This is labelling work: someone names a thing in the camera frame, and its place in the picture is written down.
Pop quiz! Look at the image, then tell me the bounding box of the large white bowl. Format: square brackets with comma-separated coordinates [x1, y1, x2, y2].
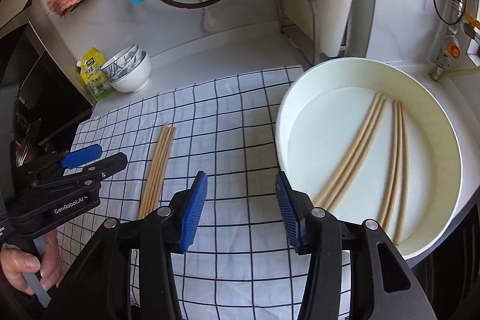
[109, 51, 151, 93]

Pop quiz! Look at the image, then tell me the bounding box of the wooden chopstick nine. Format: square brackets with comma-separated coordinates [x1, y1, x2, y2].
[140, 122, 171, 220]

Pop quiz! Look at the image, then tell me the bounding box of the wooden chopstick ten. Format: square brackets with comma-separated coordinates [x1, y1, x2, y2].
[136, 122, 170, 220]

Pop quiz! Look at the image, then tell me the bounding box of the metal rack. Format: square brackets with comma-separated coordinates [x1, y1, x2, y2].
[276, 0, 330, 68]

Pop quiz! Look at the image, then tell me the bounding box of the wooden chopstick seven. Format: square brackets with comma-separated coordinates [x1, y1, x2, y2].
[146, 126, 176, 214]

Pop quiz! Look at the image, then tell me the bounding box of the gas valve with hose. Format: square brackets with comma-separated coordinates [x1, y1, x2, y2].
[430, 0, 479, 82]

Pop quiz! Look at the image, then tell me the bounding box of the yellow green seasoning pouch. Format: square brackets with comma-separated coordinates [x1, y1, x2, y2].
[76, 47, 114, 102]

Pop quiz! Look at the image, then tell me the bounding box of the wooden chopstick four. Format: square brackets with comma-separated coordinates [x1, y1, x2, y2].
[377, 101, 399, 230]

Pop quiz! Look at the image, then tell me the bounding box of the wooden chopstick eight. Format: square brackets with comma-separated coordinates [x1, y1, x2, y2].
[143, 123, 175, 217]

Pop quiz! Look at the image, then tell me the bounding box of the person's left hand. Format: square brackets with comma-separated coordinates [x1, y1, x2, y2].
[1, 229, 64, 296]

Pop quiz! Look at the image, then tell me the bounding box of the white black grid cloth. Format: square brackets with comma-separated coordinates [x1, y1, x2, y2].
[58, 67, 309, 319]

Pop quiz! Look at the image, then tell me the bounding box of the wooden chopstick three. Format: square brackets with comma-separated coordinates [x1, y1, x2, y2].
[325, 96, 388, 212]

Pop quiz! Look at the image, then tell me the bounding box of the wooden chopstick one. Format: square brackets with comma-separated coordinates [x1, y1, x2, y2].
[314, 93, 383, 209]

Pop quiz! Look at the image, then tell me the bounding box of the round white tray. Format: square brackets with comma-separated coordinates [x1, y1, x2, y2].
[276, 58, 463, 259]

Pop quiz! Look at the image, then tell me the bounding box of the patterned blue white bowl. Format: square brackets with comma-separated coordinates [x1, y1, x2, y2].
[101, 45, 146, 82]

